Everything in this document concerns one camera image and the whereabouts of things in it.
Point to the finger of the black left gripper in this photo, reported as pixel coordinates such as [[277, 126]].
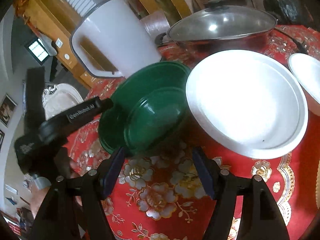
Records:
[[70, 120]]

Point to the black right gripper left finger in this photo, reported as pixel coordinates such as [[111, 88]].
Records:
[[70, 204]]

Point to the dark green plastic bowl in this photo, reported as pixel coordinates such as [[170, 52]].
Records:
[[149, 109]]

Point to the large white foam bowl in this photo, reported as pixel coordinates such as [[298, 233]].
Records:
[[248, 102]]

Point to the small white foam bowl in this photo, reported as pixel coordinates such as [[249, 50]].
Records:
[[305, 68]]

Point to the white ornate chair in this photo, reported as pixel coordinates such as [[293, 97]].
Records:
[[58, 98]]

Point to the white electric kettle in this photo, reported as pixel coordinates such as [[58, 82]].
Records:
[[110, 41]]

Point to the steel pot with glass lid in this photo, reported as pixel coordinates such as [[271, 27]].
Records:
[[221, 27]]

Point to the black plastic bag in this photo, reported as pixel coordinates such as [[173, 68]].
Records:
[[288, 12]]

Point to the black power cord plug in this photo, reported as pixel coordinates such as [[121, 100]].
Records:
[[302, 47]]

